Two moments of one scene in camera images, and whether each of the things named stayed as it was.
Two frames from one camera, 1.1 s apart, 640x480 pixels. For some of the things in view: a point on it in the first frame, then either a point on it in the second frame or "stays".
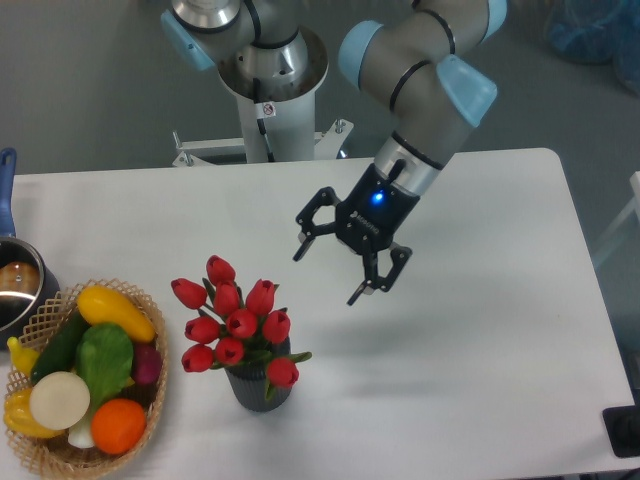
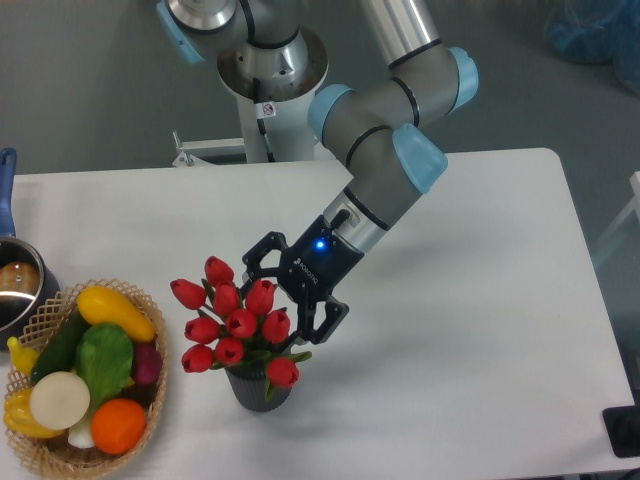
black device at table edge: [622, 424] stays
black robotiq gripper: [372, 213] to [309, 269]
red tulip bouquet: [233, 329] stays
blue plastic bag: [598, 31] stays
